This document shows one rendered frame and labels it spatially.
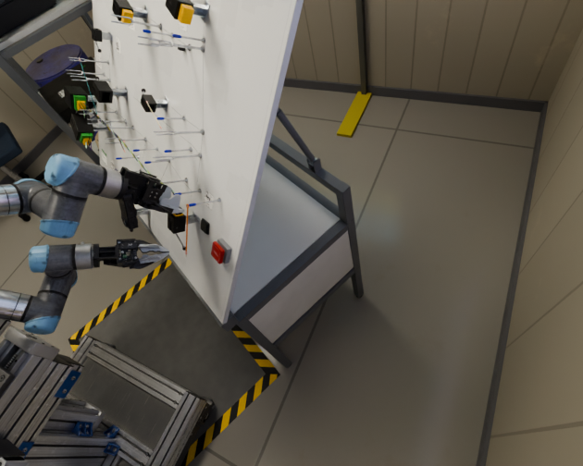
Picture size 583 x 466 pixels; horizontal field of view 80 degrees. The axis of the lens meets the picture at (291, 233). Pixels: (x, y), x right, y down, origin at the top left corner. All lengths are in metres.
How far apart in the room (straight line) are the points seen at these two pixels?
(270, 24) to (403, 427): 1.73
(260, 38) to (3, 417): 1.21
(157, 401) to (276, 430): 0.61
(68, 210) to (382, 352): 1.59
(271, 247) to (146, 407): 1.11
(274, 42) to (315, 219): 0.77
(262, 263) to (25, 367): 0.79
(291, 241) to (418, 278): 0.99
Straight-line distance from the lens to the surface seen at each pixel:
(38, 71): 3.70
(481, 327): 2.11
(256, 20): 0.88
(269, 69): 0.83
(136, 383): 2.13
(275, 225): 1.44
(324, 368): 2.01
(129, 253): 1.15
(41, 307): 1.21
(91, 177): 0.97
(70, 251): 1.16
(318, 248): 1.34
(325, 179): 1.27
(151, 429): 2.06
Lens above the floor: 1.95
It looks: 56 degrees down
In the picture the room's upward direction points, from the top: 23 degrees counter-clockwise
